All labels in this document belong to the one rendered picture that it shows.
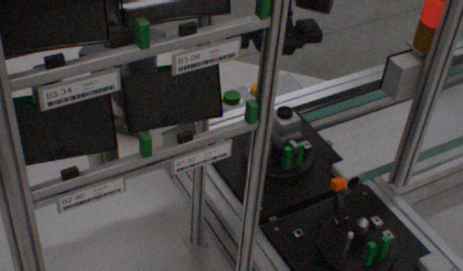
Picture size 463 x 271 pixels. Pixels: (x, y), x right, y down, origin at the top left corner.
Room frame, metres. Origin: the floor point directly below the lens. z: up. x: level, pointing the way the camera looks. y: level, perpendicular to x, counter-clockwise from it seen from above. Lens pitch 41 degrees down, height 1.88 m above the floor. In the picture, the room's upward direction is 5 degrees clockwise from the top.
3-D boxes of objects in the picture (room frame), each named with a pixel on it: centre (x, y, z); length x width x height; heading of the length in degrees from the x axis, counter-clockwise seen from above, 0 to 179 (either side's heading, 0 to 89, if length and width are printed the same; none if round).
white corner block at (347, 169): (0.94, -0.23, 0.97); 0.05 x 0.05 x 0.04; 32
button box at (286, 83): (1.20, -0.05, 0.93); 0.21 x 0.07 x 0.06; 122
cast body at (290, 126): (0.96, -0.10, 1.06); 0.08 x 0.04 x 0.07; 32
